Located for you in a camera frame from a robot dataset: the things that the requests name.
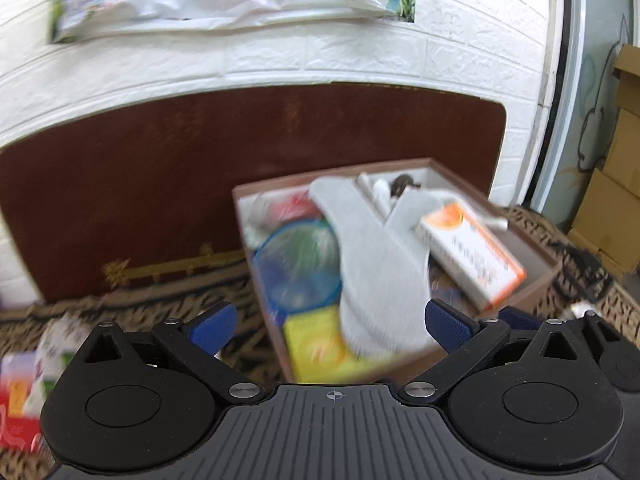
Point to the flattened cardboard carton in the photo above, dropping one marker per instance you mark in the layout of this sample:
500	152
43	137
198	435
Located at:
620	185

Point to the red packet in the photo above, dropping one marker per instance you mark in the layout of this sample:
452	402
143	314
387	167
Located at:
295	207

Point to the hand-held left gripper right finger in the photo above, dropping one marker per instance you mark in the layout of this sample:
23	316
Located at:
447	322

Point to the dark metal object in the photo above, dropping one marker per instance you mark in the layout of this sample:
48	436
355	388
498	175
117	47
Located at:
401	183

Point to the blue round lid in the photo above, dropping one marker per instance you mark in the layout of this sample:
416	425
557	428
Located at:
295	265

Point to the brown wooden board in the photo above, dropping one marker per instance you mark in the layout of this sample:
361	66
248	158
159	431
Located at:
150	185

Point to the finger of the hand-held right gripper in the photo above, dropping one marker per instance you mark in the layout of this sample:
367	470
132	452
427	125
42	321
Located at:
517	319

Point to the patterned brown blanket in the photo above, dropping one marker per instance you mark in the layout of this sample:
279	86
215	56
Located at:
150	300

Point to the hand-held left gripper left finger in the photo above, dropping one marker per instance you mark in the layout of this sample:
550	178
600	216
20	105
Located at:
215	325

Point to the grey door frame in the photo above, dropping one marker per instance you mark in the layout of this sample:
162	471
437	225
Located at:
560	85

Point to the white and green packet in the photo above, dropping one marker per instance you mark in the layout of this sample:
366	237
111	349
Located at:
55	355

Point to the red box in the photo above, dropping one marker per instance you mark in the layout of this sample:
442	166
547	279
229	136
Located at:
15	430

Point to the brown cardboard box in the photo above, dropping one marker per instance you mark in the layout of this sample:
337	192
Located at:
535	280

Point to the yellow box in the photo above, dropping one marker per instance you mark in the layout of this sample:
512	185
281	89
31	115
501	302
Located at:
315	345

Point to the orange and white medicine box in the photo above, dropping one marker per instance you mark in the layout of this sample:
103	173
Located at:
470	255

